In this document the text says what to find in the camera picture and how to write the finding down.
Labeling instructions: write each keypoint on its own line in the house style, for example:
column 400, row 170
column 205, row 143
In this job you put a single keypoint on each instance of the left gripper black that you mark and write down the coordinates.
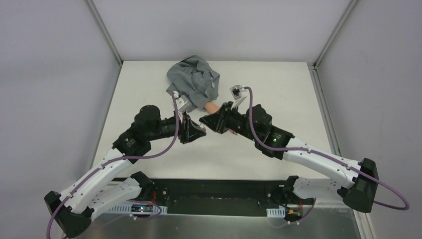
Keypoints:
column 185, row 127

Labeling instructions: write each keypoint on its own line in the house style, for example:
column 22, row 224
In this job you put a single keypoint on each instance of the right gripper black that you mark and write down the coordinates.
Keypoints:
column 224, row 118

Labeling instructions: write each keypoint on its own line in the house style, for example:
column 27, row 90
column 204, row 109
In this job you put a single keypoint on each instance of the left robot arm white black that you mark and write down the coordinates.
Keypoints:
column 76, row 207

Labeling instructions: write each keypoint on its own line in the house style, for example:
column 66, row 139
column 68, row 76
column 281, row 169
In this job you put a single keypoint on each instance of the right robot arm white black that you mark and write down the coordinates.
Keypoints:
column 345, row 179

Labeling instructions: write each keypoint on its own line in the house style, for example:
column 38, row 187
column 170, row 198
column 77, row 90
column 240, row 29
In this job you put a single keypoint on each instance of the mannequin hand with painted nails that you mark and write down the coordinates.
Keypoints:
column 211, row 107

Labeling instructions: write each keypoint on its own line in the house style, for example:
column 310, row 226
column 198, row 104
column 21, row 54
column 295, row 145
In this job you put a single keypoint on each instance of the grey shirt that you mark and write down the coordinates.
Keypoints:
column 194, row 79

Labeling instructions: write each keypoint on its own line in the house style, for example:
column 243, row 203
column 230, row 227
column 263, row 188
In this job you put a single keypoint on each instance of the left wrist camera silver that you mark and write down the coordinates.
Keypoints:
column 181, row 103

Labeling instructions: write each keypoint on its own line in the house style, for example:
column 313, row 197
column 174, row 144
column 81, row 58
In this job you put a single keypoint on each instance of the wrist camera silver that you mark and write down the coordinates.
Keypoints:
column 239, row 95
column 181, row 103

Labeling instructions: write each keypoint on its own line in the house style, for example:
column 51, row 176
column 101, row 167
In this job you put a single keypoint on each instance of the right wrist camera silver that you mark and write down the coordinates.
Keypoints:
column 239, row 95

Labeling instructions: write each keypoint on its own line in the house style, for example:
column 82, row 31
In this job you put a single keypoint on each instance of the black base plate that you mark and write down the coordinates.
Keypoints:
column 248, row 198

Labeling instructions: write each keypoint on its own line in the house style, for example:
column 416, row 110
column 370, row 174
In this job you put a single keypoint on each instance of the left aluminium frame post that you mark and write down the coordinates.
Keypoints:
column 98, row 20

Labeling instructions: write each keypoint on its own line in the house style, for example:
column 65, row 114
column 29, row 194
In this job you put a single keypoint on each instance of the aluminium frame post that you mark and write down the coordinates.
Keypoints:
column 335, row 32
column 98, row 20

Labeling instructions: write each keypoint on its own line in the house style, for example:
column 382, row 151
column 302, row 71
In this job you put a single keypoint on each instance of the right aluminium frame post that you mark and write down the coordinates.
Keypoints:
column 335, row 32

